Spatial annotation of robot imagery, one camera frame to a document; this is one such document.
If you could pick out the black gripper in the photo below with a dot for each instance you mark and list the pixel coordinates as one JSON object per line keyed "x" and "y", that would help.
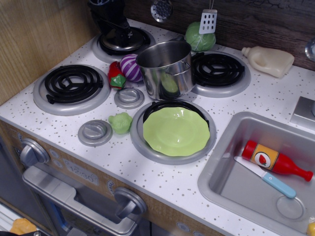
{"x": 109, "y": 15}

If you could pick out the steel pot lid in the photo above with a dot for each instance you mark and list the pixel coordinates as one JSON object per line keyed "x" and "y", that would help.
{"x": 136, "y": 42}

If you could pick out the stainless steel pot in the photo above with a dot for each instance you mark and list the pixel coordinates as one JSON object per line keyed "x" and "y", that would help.
{"x": 167, "y": 70}

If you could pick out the back left black burner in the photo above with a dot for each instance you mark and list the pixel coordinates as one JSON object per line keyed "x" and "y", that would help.
{"x": 108, "y": 56}

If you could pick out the black burner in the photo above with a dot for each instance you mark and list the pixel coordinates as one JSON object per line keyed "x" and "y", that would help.
{"x": 219, "y": 75}
{"x": 136, "y": 132}
{"x": 71, "y": 90}
{"x": 108, "y": 56}

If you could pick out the purple striped toy onion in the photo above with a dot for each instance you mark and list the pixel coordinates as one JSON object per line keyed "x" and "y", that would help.
{"x": 130, "y": 68}

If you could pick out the red toy pepper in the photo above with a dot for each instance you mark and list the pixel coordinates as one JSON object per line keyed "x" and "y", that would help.
{"x": 115, "y": 76}

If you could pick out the hanging metal strainer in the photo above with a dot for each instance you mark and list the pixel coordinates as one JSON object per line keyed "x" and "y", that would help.
{"x": 161, "y": 10}

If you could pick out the grey stove knob upper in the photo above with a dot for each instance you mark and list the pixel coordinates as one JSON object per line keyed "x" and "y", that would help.
{"x": 129, "y": 98}

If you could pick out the grey stove knob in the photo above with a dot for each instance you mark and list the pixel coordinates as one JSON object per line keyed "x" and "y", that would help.
{"x": 95, "y": 133}
{"x": 129, "y": 98}

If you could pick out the front left black burner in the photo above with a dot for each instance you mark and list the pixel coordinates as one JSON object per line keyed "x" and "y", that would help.
{"x": 71, "y": 90}

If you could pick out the green toy cabbage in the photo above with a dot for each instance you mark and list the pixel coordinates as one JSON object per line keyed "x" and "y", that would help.
{"x": 199, "y": 42}

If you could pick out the light green toy lettuce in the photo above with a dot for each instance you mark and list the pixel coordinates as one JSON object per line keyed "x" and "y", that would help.
{"x": 121, "y": 122}

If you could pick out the white toy spatula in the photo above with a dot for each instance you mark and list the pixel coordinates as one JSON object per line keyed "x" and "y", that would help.
{"x": 208, "y": 21}

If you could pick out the grey stove knob lower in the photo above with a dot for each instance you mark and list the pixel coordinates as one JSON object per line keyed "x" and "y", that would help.
{"x": 95, "y": 133}

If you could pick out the front right black burner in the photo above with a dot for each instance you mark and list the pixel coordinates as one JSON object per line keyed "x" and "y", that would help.
{"x": 136, "y": 132}

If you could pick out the back right black burner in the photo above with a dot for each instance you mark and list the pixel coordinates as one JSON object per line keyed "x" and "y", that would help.
{"x": 219, "y": 75}

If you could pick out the green plastic plate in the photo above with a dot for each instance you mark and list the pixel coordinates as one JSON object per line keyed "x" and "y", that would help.
{"x": 176, "y": 131}

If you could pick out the grey oven knob left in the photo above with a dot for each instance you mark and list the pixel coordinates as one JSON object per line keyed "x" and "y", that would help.
{"x": 33, "y": 153}

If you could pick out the grey oven knob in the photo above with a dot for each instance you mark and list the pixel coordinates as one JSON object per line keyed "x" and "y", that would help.
{"x": 128, "y": 203}
{"x": 33, "y": 153}

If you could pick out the cream toy bottle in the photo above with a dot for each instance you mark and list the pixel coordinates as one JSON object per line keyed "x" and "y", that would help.
{"x": 274, "y": 62}

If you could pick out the grey oven knob right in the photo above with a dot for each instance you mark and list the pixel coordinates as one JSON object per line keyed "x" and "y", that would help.
{"x": 128, "y": 203}

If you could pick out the grey toy sink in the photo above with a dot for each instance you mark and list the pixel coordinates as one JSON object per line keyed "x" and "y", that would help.
{"x": 232, "y": 186}

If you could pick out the chrome faucet knob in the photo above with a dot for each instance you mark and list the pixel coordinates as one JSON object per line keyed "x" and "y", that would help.
{"x": 310, "y": 49}

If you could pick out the red toy ketchup bottle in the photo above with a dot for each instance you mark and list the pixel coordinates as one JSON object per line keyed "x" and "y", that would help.
{"x": 273, "y": 160}

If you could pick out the yellow toy at bottom left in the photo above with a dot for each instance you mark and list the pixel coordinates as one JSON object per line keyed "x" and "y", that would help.
{"x": 22, "y": 226}

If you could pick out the yellow toy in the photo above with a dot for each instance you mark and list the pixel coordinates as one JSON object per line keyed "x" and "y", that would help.
{"x": 22, "y": 226}
{"x": 311, "y": 229}

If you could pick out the yellow toy at bottom right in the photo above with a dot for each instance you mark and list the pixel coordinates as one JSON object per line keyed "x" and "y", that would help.
{"x": 311, "y": 229}

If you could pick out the grey oven door handle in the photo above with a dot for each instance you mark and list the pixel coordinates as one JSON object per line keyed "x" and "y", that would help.
{"x": 75, "y": 213}

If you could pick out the blue handled toy knife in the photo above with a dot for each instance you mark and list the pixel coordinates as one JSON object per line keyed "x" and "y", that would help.
{"x": 267, "y": 177}

